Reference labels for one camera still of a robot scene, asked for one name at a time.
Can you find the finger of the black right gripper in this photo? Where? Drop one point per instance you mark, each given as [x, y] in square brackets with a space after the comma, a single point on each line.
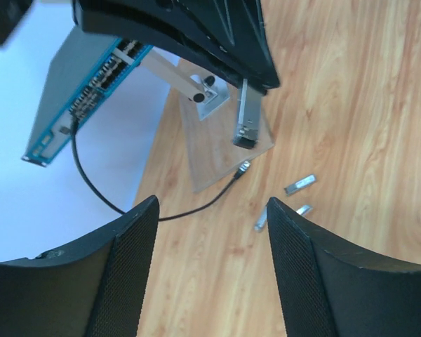
[178, 27]
[238, 27]

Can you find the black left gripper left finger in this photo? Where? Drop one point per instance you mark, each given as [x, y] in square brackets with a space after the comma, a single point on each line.
[92, 286]

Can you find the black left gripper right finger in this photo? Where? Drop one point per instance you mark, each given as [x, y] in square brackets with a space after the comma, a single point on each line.
[329, 286]

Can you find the silver sfp module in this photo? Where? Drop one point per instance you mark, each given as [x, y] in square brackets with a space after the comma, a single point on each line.
[303, 210]
[262, 221]
[300, 184]
[247, 127]

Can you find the blue-faced grey network switch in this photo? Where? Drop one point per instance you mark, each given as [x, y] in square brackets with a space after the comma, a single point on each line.
[84, 72]

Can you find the wooden support board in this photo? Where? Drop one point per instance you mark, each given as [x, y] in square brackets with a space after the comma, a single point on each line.
[209, 130]

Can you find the white switch stand bracket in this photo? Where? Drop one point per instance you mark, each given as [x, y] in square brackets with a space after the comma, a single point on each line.
[182, 80]

